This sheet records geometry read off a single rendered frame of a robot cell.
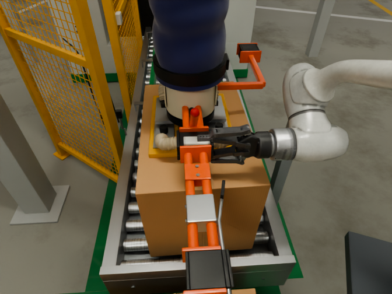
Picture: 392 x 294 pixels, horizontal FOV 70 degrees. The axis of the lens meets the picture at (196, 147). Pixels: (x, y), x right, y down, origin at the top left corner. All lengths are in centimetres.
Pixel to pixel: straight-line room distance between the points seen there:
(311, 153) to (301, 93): 16
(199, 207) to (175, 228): 39
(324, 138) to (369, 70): 20
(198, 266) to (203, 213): 12
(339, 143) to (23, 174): 161
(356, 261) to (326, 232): 97
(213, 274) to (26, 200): 166
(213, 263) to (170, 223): 44
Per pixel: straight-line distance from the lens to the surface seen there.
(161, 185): 84
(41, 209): 212
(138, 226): 125
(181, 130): 78
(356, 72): 73
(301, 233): 195
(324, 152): 81
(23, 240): 210
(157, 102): 112
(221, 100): 114
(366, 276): 105
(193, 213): 61
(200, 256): 55
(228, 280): 54
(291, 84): 85
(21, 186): 196
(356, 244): 109
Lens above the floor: 160
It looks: 43 degrees down
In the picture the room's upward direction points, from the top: straight up
